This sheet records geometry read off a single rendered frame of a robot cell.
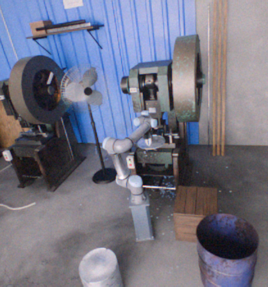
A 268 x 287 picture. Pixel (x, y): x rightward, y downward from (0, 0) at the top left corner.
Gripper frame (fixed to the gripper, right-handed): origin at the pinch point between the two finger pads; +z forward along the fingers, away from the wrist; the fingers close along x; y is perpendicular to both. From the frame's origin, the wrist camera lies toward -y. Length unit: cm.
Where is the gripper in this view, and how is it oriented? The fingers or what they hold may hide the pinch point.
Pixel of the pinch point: (149, 145)
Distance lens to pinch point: 247.3
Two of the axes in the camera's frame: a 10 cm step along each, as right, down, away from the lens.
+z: 1.5, 8.8, 4.4
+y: 3.0, -4.7, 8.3
